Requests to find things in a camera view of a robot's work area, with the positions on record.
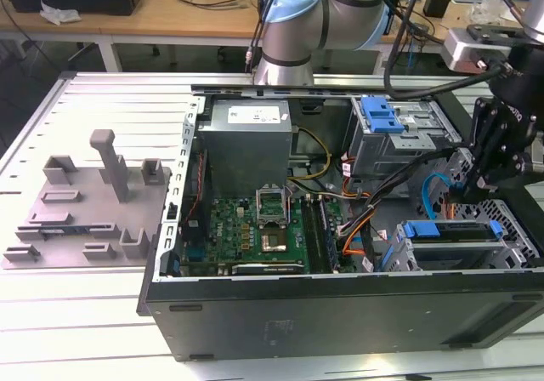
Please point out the grey power supply unit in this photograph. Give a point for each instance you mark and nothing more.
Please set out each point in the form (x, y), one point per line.
(246, 151)

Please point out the black PC case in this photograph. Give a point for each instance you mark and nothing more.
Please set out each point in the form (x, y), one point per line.
(340, 321)

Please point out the silver drive cage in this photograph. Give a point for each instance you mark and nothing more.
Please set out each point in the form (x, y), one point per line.
(382, 151)

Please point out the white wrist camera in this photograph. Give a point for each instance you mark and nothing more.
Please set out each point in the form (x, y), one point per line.
(459, 47)

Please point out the blue drive cage latch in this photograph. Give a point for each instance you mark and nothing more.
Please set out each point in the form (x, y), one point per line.
(378, 115)

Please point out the CPU socket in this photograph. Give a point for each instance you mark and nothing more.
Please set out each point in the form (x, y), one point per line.
(273, 242)

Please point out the white crumpled plastic bag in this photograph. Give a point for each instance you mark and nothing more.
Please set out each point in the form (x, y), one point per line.
(59, 15)

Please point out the wooden desk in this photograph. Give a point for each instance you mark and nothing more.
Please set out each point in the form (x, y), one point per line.
(127, 19)

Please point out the small black box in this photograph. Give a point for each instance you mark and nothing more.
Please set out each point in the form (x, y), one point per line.
(438, 4)

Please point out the silver disk bay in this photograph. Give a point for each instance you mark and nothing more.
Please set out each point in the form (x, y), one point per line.
(446, 255)

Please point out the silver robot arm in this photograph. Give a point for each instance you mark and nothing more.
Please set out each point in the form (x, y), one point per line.
(297, 28)

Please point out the black graphics card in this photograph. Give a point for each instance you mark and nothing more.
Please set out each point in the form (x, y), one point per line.
(268, 268)

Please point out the dark RAM stick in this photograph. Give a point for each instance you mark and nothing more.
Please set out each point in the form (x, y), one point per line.
(64, 230)

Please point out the green motherboard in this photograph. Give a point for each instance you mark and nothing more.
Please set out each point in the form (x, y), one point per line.
(231, 228)

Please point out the grey parts rack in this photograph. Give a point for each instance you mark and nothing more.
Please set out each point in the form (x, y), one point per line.
(85, 211)

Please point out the clear plastic bag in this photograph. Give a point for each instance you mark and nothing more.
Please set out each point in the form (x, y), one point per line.
(486, 12)

